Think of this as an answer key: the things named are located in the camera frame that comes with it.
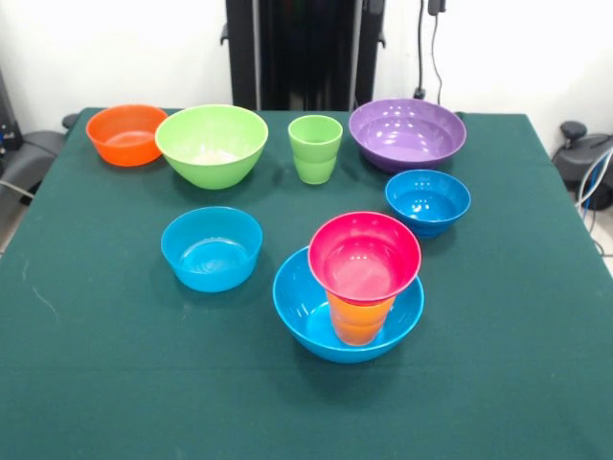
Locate small pink bowl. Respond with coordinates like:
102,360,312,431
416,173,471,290
307,211,423,306

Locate large light blue bowl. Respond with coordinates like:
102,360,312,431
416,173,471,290
271,244,425,364

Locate orange cup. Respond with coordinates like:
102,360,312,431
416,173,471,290
326,289,397,347

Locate large green bowl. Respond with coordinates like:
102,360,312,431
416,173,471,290
154,103,270,191

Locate green cup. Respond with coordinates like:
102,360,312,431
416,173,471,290
287,114,344,186

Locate small light blue bowl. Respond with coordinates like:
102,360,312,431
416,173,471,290
160,206,264,293

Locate small dark blue bowl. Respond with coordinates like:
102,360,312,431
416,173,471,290
384,169,472,240

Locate large purple bowl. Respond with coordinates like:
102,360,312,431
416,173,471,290
348,98,468,174

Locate dark green table cloth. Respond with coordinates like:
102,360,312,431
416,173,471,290
0,107,613,460

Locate orange bowl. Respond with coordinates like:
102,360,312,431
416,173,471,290
85,103,170,168

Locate black cable with plug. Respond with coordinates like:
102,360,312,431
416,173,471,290
413,0,447,104

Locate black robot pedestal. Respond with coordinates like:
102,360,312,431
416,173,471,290
219,0,387,112

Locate black pedestal leg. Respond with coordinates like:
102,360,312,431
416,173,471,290
0,112,80,193
550,120,613,212

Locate floor cable tangle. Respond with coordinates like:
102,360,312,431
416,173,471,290
577,146,613,255

